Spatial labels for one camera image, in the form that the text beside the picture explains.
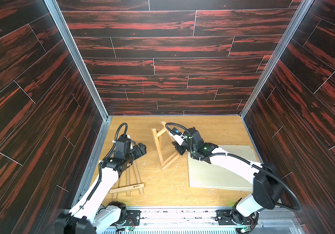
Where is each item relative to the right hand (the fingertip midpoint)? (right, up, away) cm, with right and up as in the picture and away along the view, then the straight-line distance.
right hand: (177, 138), depth 85 cm
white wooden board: (+30, -26, +1) cm, 40 cm away
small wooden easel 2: (-10, -2, -11) cm, 15 cm away
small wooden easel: (-21, -26, -4) cm, 34 cm away
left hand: (-20, -6, -3) cm, 21 cm away
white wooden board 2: (+12, -18, +4) cm, 22 cm away
